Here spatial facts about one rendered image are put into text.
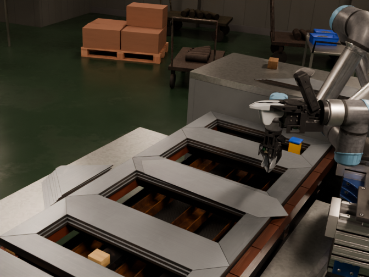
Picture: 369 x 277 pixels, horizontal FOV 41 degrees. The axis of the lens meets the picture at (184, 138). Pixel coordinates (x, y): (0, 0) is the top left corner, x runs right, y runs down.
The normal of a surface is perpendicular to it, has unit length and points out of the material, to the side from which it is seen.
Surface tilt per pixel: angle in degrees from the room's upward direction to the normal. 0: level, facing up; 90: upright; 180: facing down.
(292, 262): 0
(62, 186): 0
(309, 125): 82
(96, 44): 90
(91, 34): 90
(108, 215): 0
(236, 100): 90
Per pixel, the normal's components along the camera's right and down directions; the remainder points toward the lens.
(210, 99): -0.52, 0.33
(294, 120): 0.11, 0.29
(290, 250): 0.06, -0.91
